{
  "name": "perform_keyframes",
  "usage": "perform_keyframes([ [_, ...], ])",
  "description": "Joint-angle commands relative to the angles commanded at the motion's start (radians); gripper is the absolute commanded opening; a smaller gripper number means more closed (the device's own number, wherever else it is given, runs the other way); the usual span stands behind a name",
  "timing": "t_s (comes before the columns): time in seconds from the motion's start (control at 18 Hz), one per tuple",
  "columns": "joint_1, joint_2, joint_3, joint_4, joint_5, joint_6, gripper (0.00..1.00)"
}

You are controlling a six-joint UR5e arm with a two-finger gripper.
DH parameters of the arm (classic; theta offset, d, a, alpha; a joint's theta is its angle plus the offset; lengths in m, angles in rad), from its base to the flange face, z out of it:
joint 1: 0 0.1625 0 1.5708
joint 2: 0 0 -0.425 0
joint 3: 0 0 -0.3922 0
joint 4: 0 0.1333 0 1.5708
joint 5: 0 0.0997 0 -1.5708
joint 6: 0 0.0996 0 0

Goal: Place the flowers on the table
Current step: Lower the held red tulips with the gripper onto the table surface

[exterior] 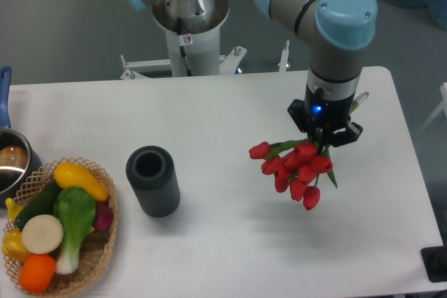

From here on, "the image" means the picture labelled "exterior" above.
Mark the dark grey ribbed vase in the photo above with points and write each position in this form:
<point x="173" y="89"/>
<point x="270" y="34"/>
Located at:
<point x="151" y="173"/>

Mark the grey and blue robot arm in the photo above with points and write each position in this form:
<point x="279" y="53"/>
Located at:
<point x="337" y="31"/>

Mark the yellow squash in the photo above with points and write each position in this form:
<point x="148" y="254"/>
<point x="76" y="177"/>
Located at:
<point x="68" y="174"/>

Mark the woven wicker basket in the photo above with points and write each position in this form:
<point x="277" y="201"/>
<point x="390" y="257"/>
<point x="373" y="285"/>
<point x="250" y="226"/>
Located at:
<point x="95" y="252"/>

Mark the black device at table edge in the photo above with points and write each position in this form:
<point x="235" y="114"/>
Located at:
<point x="434" y="260"/>

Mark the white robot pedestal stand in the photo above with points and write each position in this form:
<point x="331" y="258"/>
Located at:
<point x="192" y="30"/>

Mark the yellow bell pepper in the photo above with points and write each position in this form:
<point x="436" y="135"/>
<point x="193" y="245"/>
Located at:
<point x="13" y="247"/>

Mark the green bok choy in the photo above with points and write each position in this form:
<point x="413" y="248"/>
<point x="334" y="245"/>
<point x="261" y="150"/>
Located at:
<point x="76" y="210"/>

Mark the green cucumber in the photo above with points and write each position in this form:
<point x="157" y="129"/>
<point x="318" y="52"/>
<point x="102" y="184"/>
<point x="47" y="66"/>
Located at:
<point x="42" y="204"/>

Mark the red tulip bouquet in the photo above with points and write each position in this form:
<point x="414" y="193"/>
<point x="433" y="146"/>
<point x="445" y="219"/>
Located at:
<point x="296" y="165"/>

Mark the blue handled steel saucepan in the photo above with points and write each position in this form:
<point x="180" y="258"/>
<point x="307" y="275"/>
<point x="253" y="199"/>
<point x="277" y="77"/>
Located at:
<point x="18" y="159"/>

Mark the white furniture part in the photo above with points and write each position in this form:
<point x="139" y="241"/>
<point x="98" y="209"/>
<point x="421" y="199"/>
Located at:
<point x="440" y="108"/>

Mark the purple red radish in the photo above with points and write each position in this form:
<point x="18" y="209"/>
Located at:
<point x="104" y="217"/>

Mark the yellow banana tip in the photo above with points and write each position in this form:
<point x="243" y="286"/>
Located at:
<point x="13" y="209"/>

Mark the round beige radish slice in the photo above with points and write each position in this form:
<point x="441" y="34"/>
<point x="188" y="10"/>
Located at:
<point x="42" y="234"/>

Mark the orange fruit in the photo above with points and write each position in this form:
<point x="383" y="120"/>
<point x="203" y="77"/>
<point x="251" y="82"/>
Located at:
<point x="36" y="273"/>

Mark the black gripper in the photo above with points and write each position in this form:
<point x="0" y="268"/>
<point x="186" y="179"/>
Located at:
<point x="324" y="114"/>

